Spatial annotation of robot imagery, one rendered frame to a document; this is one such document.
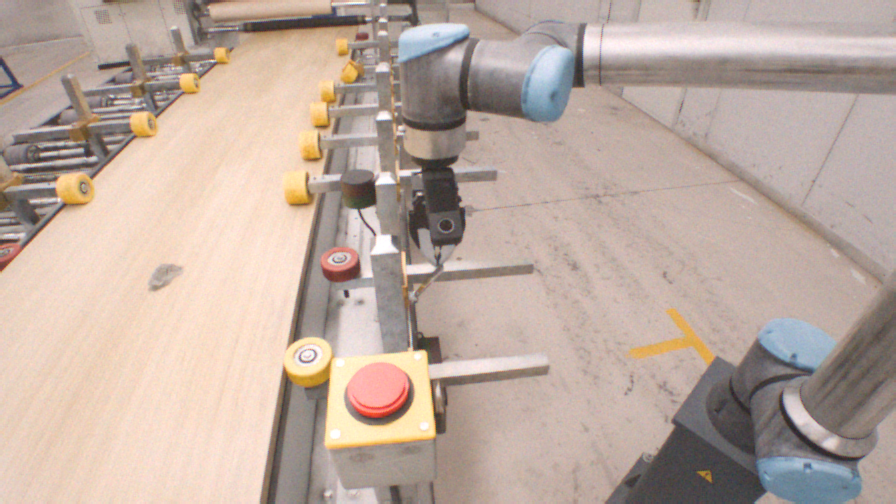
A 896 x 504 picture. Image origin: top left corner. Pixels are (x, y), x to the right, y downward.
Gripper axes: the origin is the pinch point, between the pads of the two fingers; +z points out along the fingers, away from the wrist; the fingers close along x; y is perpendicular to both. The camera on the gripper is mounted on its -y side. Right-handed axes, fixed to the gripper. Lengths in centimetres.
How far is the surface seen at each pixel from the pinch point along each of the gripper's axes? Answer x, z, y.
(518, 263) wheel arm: -19.1, 13.9, 14.2
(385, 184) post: 7.9, -10.4, 9.5
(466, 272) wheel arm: -7.5, 14.8, 13.6
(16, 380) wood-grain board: 74, 10, -11
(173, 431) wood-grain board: 41.4, 9.8, -22.1
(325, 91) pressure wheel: 31, 5, 111
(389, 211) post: 7.6, -4.9, 9.5
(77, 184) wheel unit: 91, 4, 48
